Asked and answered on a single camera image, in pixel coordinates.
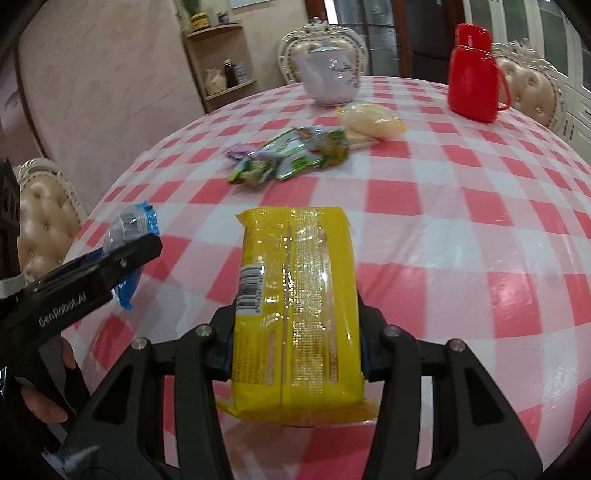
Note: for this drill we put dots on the red white checkered tablecloth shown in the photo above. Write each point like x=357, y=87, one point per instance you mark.
x=438, y=230

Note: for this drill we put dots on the small dark jar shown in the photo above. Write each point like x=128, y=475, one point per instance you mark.
x=223, y=17

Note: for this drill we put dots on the white floral teapot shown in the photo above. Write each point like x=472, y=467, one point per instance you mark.
x=328, y=78

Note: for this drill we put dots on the white glass-door cabinet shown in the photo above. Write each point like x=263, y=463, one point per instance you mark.
x=554, y=27

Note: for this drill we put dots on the clear bag of pale food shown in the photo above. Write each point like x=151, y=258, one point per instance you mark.
x=216, y=83

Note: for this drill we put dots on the green yellow snack packet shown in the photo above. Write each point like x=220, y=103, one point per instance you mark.
x=334, y=150

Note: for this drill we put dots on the blue cupcake packet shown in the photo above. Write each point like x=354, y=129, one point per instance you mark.
x=134, y=221

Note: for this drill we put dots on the small purple snack packet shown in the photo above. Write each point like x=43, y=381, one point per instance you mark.
x=240, y=152

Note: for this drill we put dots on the green white snack packet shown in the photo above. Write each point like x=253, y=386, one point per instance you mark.
x=291, y=152

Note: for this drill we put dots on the red thermos jug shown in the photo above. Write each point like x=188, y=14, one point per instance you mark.
x=471, y=78

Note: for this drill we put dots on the dark glass cabinet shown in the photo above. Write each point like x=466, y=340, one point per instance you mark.
x=406, y=37

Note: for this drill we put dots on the beige tufted ornate chair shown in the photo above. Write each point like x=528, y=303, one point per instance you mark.
x=531, y=83
x=318, y=38
x=46, y=217

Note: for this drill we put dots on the small white blue box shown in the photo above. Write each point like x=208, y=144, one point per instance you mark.
x=240, y=73

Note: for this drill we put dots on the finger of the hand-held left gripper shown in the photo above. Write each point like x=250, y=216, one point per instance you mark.
x=124, y=261

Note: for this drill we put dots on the dark brown bottle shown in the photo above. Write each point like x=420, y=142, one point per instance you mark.
x=231, y=74

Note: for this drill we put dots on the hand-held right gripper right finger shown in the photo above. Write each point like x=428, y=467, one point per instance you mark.
x=374, y=341

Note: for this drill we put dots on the yellow label jar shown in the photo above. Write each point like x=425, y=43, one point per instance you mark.
x=199, y=22

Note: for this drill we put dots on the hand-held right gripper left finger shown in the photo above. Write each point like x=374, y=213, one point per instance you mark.
x=221, y=332

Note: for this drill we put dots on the yellow-edged bread packet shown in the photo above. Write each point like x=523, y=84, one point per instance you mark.
x=369, y=117

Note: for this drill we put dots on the person's left hand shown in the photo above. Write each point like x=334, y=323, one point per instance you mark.
x=44, y=404

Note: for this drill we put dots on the wooden corner shelf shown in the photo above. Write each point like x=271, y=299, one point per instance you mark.
x=221, y=41

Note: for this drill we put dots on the large yellow biscuit packet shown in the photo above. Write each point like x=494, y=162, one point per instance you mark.
x=295, y=300

